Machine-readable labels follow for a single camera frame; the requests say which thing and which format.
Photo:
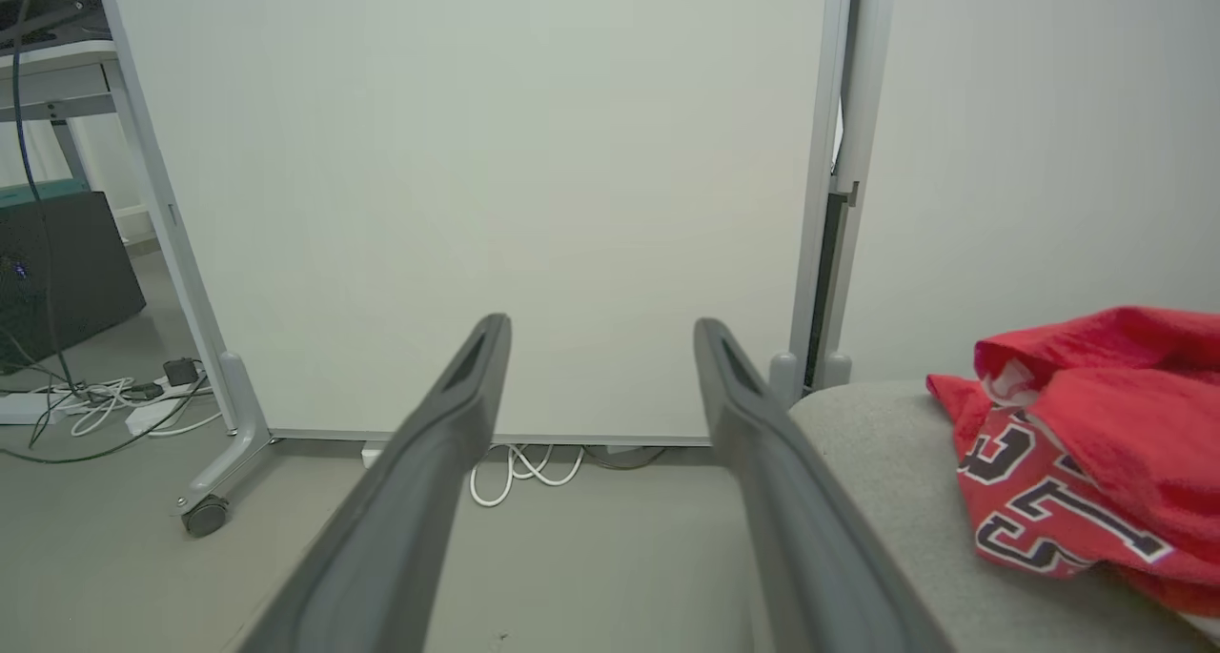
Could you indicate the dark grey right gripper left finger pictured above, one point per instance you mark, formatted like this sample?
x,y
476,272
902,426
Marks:
x,y
400,510

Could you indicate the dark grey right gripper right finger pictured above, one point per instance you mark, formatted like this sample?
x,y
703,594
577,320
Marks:
x,y
810,539

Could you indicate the red jersey with number print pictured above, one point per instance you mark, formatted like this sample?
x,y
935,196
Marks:
x,y
1125,424

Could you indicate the grey fabric sofa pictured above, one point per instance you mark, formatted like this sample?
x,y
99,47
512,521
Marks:
x,y
886,462

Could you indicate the black caster wheel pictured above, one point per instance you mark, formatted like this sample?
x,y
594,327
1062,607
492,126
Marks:
x,y
207,517

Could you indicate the black power adapter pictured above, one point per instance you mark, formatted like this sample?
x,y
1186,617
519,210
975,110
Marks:
x,y
180,372

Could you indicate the black box cabinet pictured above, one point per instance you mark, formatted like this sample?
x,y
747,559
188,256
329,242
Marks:
x,y
67,272

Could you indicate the grey desk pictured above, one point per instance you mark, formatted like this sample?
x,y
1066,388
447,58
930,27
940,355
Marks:
x,y
57,76

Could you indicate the white partition panel grey frame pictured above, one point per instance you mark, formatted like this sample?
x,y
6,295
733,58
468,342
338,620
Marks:
x,y
1048,157
477,157

